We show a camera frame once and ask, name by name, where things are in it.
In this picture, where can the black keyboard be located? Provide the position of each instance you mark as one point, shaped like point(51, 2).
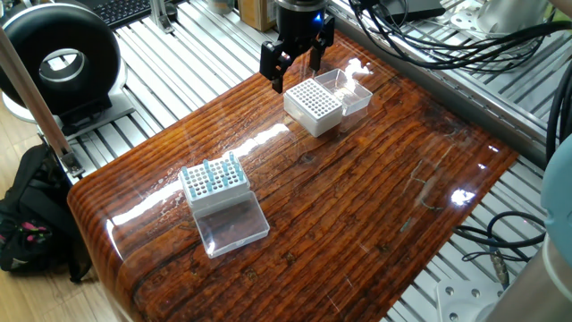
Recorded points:
point(120, 11)

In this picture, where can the aluminium frame post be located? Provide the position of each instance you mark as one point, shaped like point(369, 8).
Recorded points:
point(27, 89)
point(160, 15)

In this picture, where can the silver metal cup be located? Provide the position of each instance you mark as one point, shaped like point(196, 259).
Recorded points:
point(220, 5)

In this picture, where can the grey device base plate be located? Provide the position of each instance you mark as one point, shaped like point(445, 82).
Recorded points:
point(120, 109)

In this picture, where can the glossy wood grain board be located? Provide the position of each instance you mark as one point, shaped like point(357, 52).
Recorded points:
point(357, 201)

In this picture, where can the clear plastic holder lid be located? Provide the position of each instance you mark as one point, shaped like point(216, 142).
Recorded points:
point(232, 226)
point(346, 96)

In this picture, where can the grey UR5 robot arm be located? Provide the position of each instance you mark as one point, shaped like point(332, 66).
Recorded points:
point(558, 197)

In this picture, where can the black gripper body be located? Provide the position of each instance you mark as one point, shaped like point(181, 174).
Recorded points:
point(297, 22)

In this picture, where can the silver metal mounting plate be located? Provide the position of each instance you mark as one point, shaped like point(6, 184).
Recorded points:
point(509, 18)

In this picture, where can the black power adapter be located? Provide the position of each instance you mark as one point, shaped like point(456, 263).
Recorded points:
point(415, 10)

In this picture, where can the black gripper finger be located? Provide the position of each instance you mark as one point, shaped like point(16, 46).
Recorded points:
point(316, 60)
point(270, 60)

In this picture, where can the white pipette tip holder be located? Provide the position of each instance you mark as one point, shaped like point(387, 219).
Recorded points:
point(201, 203)
point(313, 123)

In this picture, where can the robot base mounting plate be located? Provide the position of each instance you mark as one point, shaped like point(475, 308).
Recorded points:
point(465, 306)

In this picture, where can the black backpack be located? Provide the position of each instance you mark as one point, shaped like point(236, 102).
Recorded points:
point(36, 201)

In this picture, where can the brown cardboard box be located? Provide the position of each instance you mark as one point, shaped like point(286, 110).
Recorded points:
point(254, 13)

